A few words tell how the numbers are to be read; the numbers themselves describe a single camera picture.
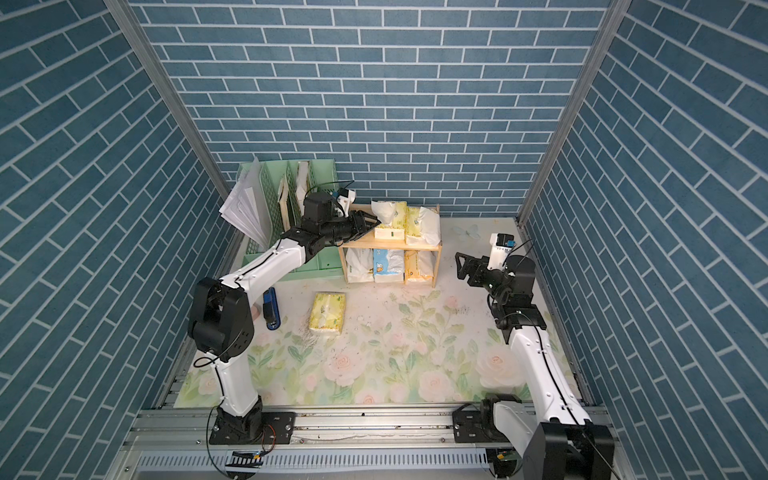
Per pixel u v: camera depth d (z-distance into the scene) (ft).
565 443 1.29
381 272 3.16
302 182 3.10
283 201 3.21
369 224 2.77
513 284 1.92
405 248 3.33
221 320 1.63
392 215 2.86
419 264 3.24
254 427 2.15
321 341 2.91
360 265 3.17
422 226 2.78
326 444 2.37
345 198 2.66
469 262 2.28
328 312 2.96
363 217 2.63
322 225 2.33
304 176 3.18
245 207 2.92
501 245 2.23
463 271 2.36
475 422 2.43
